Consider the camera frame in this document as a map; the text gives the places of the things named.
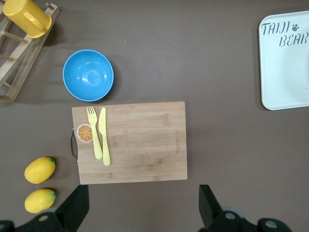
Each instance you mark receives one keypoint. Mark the blue bowl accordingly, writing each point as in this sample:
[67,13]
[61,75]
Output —
[88,75]

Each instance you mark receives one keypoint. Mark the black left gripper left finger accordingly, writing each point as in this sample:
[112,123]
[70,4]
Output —
[70,212]

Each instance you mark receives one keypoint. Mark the yellow plastic knife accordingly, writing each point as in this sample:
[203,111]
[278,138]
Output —
[103,135]

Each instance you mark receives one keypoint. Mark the wooden cutting board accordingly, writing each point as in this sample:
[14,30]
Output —
[144,145]

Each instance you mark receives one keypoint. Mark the orange slice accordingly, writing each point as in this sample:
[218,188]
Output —
[83,133]

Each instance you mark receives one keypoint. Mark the yellow lemon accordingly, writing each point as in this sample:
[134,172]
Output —
[39,201]
[39,170]

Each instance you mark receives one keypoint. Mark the yellow mug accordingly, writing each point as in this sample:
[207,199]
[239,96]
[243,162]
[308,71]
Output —
[21,14]

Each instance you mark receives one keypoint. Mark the cream tray with bear print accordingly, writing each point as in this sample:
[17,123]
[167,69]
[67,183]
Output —
[285,72]

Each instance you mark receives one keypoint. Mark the yellow plastic fork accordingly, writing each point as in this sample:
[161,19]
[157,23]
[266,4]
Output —
[94,135]

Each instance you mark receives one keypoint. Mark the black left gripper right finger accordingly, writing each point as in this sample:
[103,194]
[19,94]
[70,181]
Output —
[212,212]

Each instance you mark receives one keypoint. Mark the wooden cup drying rack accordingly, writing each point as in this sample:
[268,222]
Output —
[24,60]

